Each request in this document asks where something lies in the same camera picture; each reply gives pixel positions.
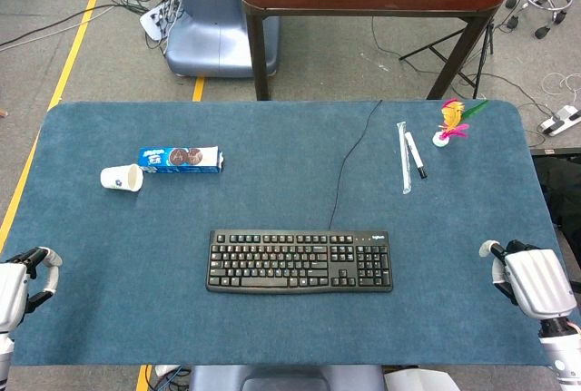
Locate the clear wrapped straw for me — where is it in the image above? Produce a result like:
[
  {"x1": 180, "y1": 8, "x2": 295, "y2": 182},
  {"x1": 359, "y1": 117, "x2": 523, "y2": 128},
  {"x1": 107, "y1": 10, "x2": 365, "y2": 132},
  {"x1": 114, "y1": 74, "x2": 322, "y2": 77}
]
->
[{"x1": 396, "y1": 121, "x2": 413, "y2": 196}]

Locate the white marker pen black cap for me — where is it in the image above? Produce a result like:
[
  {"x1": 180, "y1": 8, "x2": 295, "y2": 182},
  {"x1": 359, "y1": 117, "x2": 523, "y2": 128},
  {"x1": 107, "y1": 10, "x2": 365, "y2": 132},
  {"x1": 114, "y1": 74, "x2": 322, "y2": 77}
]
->
[{"x1": 403, "y1": 132, "x2": 428, "y2": 180}]

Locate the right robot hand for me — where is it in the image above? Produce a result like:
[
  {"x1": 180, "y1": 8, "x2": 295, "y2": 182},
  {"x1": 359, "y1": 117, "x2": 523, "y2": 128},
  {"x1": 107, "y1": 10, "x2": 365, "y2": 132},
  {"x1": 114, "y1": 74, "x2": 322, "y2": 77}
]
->
[{"x1": 478, "y1": 239, "x2": 578, "y2": 322}]

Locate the white paper cup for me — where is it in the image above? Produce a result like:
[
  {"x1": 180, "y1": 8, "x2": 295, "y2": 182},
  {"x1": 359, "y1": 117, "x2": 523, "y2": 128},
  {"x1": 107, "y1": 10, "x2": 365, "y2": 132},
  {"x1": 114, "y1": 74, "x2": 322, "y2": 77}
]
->
[{"x1": 100, "y1": 163, "x2": 144, "y2": 193}]

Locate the blue felt table mat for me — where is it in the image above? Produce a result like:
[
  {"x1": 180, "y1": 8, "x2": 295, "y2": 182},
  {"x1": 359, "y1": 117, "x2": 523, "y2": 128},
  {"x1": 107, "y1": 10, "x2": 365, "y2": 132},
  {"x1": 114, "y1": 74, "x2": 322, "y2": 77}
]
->
[{"x1": 0, "y1": 100, "x2": 562, "y2": 367}]

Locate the long black floor cable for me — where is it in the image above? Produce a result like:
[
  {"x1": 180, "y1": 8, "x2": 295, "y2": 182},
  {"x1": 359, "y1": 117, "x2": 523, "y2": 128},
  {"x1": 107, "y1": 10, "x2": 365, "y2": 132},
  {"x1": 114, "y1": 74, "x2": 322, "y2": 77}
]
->
[{"x1": 0, "y1": 3, "x2": 120, "y2": 48}]

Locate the colourful feather shuttlecock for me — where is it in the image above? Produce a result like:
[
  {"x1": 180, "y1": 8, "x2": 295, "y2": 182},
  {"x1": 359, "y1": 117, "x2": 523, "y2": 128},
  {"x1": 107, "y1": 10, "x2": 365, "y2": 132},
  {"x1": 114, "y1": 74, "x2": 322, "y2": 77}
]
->
[{"x1": 431, "y1": 98, "x2": 490, "y2": 149}]

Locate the black keyboard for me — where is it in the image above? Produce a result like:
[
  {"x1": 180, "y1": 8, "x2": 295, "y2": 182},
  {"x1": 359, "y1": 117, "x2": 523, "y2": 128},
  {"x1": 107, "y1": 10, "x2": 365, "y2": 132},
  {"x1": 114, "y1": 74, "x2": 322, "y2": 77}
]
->
[{"x1": 205, "y1": 229, "x2": 394, "y2": 295}]

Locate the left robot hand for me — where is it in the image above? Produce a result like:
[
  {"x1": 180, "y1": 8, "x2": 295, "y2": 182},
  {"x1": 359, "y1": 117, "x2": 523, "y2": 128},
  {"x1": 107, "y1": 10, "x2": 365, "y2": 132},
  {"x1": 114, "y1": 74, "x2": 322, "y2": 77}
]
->
[{"x1": 0, "y1": 246, "x2": 64, "y2": 333}]

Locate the black box beside table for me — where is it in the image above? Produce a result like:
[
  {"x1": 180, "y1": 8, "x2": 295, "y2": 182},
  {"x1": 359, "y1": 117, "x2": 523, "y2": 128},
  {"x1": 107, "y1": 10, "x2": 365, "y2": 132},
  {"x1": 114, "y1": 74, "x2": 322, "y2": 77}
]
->
[{"x1": 530, "y1": 148, "x2": 581, "y2": 295}]

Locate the black keyboard cable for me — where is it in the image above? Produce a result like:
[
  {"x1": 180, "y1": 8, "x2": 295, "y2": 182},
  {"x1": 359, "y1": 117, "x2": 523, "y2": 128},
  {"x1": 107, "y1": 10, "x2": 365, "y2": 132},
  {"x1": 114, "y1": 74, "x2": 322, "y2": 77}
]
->
[{"x1": 329, "y1": 99, "x2": 384, "y2": 231}]

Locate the white coiled floor cable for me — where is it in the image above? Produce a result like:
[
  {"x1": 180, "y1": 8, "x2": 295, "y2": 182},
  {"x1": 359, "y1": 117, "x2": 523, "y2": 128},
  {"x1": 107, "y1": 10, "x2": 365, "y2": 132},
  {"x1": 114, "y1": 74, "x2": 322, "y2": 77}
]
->
[{"x1": 541, "y1": 72, "x2": 581, "y2": 98}]

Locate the white grey power strip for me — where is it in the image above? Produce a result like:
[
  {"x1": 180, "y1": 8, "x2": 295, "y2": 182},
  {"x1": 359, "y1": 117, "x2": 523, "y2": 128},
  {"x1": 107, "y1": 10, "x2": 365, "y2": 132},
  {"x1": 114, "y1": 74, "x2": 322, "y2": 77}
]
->
[{"x1": 537, "y1": 104, "x2": 581, "y2": 138}]

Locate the blue cookie box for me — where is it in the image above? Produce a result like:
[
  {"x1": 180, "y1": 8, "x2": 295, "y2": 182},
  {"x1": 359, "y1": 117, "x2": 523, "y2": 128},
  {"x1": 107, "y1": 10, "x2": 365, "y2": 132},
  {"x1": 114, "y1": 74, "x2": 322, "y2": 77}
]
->
[{"x1": 138, "y1": 145, "x2": 226, "y2": 175}]

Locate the white power strip with plugs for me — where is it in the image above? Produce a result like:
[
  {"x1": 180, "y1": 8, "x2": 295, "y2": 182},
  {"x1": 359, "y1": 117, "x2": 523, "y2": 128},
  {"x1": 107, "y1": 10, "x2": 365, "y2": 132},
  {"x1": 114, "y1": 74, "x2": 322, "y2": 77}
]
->
[{"x1": 139, "y1": 0, "x2": 183, "y2": 44}]

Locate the white own robot cover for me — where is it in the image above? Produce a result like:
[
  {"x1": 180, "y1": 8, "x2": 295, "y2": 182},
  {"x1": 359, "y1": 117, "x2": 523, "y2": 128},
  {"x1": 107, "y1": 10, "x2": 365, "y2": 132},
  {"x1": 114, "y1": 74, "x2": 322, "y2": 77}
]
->
[{"x1": 383, "y1": 366, "x2": 460, "y2": 391}]

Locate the grey-blue own robot base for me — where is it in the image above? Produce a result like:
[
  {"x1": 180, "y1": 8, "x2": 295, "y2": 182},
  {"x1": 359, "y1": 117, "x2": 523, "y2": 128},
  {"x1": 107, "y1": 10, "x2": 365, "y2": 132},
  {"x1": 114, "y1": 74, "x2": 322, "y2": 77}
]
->
[{"x1": 188, "y1": 365, "x2": 387, "y2": 391}]

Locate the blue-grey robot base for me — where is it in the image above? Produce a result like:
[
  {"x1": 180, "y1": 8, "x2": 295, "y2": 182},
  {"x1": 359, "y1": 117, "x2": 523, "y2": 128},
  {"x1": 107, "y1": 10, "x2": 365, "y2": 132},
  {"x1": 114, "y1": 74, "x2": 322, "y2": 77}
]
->
[{"x1": 164, "y1": 0, "x2": 281, "y2": 79}]

